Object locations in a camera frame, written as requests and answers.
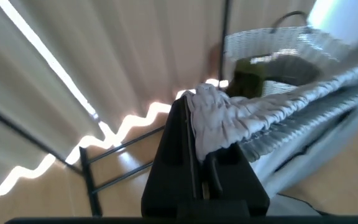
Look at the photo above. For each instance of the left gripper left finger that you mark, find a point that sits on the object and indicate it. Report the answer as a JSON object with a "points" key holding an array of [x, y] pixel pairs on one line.
{"points": [[169, 174]]}

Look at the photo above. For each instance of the white laundry basket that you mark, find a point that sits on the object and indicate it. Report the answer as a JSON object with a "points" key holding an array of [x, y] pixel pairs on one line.
{"points": [[259, 40]]}

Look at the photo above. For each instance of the pale grey shorts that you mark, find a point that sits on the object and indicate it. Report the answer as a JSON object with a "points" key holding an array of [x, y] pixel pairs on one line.
{"points": [[219, 121]]}

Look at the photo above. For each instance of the green garment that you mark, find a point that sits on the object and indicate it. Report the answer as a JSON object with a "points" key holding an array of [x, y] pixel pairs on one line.
{"points": [[247, 79]]}

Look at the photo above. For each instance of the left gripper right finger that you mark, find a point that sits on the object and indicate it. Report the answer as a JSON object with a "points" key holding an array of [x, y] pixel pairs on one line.
{"points": [[238, 180]]}

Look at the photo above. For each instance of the black clothes rack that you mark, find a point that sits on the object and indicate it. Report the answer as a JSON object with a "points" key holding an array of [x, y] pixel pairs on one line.
{"points": [[90, 180]]}

